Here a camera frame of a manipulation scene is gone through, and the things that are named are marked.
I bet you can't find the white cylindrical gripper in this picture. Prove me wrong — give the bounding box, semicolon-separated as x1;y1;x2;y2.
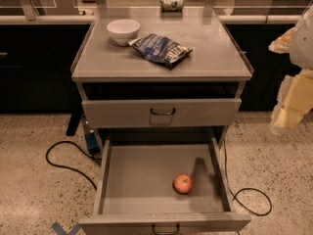
268;27;313;135

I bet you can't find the red apple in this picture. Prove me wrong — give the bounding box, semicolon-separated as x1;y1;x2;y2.
172;173;193;195

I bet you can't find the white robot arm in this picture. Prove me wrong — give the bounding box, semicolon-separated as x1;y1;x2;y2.
269;6;313;135

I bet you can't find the grey drawer cabinet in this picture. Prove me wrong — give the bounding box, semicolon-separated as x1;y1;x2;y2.
72;7;252;139

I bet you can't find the closed grey top drawer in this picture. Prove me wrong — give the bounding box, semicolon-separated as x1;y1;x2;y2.
82;99;241;128

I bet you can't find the open grey middle drawer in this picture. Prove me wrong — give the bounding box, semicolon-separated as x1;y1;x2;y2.
79;139;250;235

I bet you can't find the blue chip bag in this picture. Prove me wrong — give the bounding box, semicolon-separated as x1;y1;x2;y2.
128;33;193;70

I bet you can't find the green white soda can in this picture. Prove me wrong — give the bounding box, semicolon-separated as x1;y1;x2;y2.
160;0;184;12

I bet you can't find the white ceramic bowl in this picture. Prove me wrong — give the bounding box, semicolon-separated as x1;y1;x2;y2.
107;20;141;46

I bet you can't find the blue power adapter box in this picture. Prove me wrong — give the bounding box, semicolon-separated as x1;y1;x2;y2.
85;132;100;155

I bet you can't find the blue tape floor mark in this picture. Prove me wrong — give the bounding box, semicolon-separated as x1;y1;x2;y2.
51;221;82;235

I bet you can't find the black top drawer handle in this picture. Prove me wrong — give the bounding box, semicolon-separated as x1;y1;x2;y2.
150;108;176;117

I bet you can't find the black drawer handle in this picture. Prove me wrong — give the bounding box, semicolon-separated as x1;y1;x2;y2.
151;224;180;235
150;108;176;117

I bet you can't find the black middle drawer handle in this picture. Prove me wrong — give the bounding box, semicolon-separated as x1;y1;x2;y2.
151;224;180;235

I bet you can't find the black cable on left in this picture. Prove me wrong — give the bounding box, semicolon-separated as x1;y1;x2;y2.
45;140;103;192

